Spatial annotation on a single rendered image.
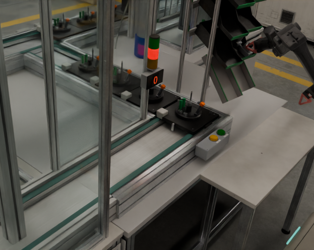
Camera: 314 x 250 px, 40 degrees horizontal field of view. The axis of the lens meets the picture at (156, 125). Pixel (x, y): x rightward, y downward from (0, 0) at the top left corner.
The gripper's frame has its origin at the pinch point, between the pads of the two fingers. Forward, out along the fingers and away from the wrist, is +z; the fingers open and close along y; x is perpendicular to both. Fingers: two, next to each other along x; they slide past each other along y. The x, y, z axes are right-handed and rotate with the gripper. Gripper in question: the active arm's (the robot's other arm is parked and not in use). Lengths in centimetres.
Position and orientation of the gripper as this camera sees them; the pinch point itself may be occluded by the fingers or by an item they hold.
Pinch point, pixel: (249, 46)
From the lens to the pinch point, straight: 245.0
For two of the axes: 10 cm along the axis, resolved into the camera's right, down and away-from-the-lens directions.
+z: -6.8, -0.4, 7.4
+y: -6.9, 3.9, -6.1
